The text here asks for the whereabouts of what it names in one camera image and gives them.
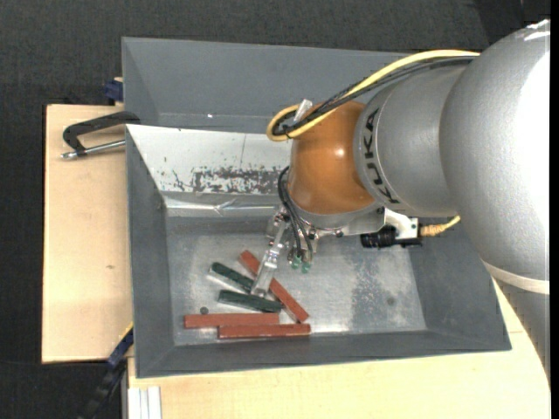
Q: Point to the grey metal bin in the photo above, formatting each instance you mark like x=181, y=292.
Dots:
x=375, y=277

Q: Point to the pale wood board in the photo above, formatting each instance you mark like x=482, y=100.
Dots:
x=83, y=242

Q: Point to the dark green flat block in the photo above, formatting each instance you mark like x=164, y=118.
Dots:
x=231, y=274
x=246, y=300

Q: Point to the red-brown flat block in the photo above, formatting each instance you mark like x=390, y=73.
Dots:
x=288, y=298
x=262, y=331
x=227, y=320

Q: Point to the black cylinder on white bracket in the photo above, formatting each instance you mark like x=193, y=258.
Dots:
x=379, y=238

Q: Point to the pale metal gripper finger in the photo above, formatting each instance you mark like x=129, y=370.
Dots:
x=271, y=279
x=261, y=277

